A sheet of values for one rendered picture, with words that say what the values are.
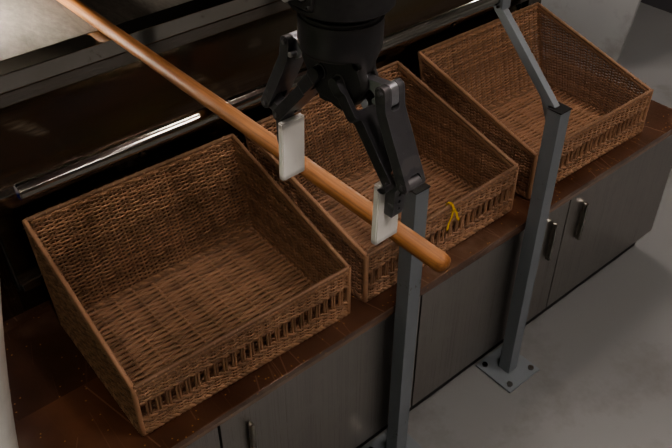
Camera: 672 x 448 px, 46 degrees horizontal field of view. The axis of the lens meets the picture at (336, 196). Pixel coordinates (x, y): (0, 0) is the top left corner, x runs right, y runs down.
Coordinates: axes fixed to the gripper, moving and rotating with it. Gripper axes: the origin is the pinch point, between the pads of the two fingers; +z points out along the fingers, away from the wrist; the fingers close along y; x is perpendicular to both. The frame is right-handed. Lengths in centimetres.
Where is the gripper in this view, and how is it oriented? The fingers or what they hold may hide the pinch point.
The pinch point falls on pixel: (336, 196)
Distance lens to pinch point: 80.0
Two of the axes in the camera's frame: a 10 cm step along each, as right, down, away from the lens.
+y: 6.8, 4.6, -5.7
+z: -0.2, 7.9, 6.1
